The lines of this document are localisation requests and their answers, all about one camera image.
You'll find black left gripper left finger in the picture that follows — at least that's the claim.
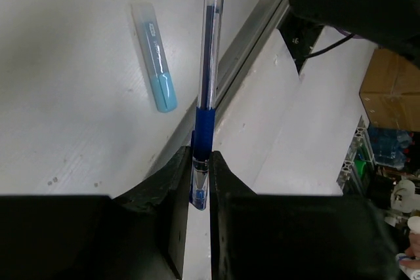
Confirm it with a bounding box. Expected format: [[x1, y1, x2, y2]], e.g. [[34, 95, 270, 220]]
[[1, 146, 191, 279]]

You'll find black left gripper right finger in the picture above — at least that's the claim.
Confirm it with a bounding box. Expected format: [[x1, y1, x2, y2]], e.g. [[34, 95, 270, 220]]
[[209, 151, 400, 279]]

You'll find blue ballpoint pen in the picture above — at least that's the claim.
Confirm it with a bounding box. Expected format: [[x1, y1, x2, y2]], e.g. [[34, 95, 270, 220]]
[[189, 0, 224, 210]]

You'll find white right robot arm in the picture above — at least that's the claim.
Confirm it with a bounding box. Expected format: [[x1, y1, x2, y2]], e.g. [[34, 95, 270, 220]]
[[289, 0, 419, 66]]

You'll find light blue highlighter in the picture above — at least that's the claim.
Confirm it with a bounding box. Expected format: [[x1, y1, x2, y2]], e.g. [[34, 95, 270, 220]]
[[131, 2, 178, 113]]

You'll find cardboard box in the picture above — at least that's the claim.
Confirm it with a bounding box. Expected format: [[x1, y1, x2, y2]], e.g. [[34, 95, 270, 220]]
[[360, 49, 419, 132]]

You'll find aluminium table edge rail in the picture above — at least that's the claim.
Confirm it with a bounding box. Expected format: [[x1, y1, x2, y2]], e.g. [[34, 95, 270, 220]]
[[135, 0, 287, 176]]

